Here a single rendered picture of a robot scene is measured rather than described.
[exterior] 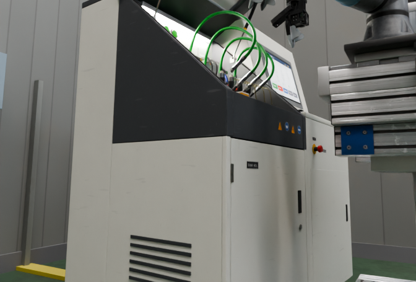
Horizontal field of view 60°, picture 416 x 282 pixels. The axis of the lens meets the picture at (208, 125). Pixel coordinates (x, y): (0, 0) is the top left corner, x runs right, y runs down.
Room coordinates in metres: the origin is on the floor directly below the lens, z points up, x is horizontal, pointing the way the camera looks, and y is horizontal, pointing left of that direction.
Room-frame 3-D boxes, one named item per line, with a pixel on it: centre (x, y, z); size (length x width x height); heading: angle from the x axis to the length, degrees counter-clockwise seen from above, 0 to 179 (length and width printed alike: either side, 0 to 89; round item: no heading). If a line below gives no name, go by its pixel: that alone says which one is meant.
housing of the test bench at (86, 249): (2.18, 0.10, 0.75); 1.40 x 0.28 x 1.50; 144
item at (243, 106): (1.48, -0.25, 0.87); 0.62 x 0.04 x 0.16; 144
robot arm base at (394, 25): (1.04, -0.54, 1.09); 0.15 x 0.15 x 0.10
